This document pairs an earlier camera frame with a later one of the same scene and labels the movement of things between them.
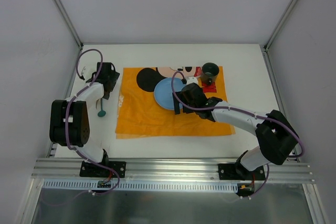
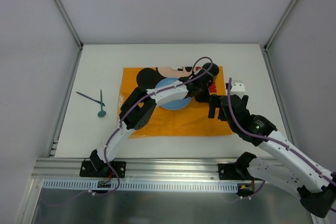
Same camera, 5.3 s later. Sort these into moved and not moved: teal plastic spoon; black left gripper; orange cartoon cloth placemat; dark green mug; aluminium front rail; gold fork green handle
Moved: gold fork green handle; black left gripper
Not moved: dark green mug; teal plastic spoon; aluminium front rail; orange cartoon cloth placemat
